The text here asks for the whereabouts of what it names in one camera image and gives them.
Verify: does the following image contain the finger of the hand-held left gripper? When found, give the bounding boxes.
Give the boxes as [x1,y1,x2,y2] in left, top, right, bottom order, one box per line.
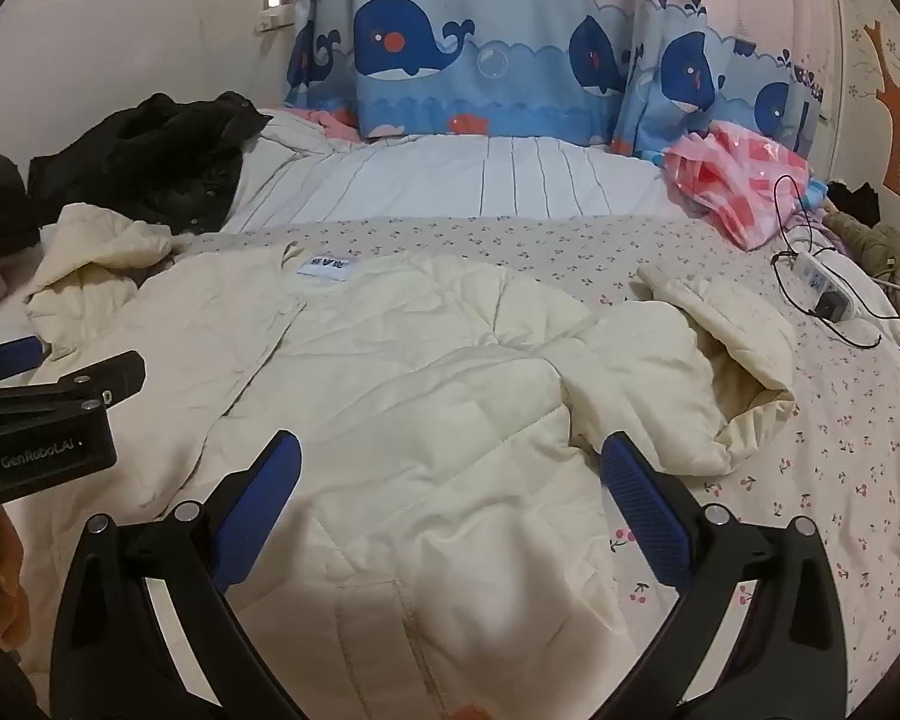
[0,350,148,421]
[0,336,50,388]

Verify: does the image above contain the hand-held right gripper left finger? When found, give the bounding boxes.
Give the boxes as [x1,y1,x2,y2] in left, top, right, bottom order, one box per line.
[49,429,308,720]

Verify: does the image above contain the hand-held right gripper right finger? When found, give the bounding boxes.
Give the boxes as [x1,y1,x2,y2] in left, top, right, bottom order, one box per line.
[598,431,848,720]

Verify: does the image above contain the cream padded jacket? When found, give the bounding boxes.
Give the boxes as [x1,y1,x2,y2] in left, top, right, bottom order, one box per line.
[22,202,797,720]

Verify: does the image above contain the cherry print bed sheet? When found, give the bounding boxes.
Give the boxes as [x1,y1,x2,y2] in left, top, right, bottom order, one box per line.
[0,214,900,720]

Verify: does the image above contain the black jacket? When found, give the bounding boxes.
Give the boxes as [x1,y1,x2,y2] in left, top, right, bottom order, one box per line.
[28,90,275,235]

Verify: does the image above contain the white power strip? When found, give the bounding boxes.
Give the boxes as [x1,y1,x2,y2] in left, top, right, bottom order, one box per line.
[784,246,854,323]

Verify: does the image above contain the pink plastic bag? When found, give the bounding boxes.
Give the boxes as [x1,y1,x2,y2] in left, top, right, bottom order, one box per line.
[660,120,827,252]

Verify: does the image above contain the olive garment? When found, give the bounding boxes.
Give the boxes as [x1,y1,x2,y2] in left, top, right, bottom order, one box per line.
[823,210,900,325]

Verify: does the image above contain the small black garment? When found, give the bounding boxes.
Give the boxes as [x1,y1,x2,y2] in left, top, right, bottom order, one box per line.
[829,180,883,223]

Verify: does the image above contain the white striped quilt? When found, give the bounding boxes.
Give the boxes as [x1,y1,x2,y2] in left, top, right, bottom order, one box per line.
[221,109,713,235]

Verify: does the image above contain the whale print curtain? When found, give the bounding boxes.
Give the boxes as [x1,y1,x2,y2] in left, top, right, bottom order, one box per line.
[285,0,841,166]

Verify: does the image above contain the orange tree wall sticker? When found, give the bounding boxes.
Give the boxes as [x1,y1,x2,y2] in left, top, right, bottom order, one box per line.
[862,19,900,196]

